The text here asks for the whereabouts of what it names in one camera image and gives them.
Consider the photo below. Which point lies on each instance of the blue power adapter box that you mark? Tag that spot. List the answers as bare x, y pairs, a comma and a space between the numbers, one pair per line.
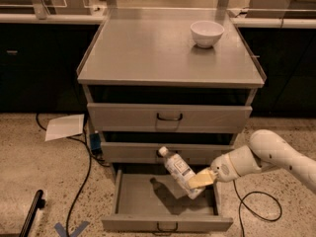
95, 143

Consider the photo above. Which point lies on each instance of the white paper sheet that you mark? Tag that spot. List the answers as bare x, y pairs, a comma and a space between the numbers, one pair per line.
64, 127

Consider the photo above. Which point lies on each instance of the grey drawer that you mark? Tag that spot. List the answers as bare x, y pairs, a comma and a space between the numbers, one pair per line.
148, 153
148, 199
168, 118

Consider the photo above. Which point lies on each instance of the dark counter cabinet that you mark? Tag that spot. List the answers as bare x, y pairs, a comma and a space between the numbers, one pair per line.
38, 64
286, 51

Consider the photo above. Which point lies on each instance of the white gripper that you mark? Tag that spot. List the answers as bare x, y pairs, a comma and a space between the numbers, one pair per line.
222, 169

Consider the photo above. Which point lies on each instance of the dark counter cabinet left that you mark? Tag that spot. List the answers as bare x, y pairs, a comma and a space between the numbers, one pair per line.
38, 64

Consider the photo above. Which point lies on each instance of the grey bottom drawer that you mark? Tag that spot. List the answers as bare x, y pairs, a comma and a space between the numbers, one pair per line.
148, 199

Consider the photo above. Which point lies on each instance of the dark counter cabinet right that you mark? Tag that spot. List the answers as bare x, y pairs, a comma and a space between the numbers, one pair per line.
286, 51

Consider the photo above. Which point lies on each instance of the clear plastic bottle white cap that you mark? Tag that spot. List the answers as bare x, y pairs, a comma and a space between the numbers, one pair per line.
180, 171

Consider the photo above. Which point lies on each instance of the grey metal drawer cabinet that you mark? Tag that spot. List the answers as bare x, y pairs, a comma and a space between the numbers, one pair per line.
148, 56

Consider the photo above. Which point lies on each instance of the grey top drawer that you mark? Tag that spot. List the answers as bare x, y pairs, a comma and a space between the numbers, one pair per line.
168, 118

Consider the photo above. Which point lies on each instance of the white ceramic bowl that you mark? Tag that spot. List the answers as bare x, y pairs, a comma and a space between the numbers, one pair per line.
206, 33

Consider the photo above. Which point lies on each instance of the grey middle drawer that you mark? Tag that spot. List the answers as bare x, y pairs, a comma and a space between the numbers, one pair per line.
148, 153

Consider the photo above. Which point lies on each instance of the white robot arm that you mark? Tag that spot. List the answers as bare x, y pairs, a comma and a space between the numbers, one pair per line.
266, 151

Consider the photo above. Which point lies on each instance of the black bar bottom left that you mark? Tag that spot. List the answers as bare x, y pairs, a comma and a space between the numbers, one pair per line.
38, 203

